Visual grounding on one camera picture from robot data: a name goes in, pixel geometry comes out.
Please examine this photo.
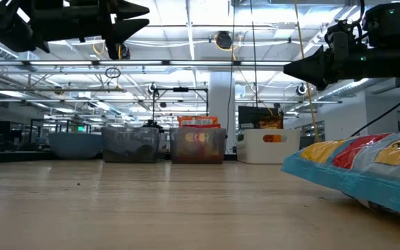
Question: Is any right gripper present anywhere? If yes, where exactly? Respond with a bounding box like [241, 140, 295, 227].
[283, 19, 366, 92]

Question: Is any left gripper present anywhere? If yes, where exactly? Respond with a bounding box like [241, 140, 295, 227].
[29, 0, 151, 60]

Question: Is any brown snack bar packet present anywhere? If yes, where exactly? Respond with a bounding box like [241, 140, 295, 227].
[257, 115, 285, 131]

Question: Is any blue ramen packet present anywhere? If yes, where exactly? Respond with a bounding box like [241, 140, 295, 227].
[282, 130, 400, 220]

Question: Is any blue bowl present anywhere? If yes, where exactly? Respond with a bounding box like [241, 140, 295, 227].
[48, 132, 104, 160]

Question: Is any white plastic bin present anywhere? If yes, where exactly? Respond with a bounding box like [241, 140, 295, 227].
[236, 128, 301, 165]

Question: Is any grey plastic bin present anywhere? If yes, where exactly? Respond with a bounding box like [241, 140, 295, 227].
[169, 126, 227, 165]
[101, 126, 160, 164]

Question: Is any yellow hanging cable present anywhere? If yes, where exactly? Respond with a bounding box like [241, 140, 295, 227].
[293, 0, 321, 143]

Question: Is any black hanging cable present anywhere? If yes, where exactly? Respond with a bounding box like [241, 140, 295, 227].
[249, 0, 259, 108]

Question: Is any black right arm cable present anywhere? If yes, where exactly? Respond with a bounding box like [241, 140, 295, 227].
[351, 86, 400, 138]

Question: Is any black camera gantry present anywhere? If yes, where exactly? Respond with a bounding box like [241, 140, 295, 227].
[151, 85, 210, 128]

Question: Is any black aluminium table frame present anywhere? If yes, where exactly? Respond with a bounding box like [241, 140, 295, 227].
[0, 149, 239, 164]

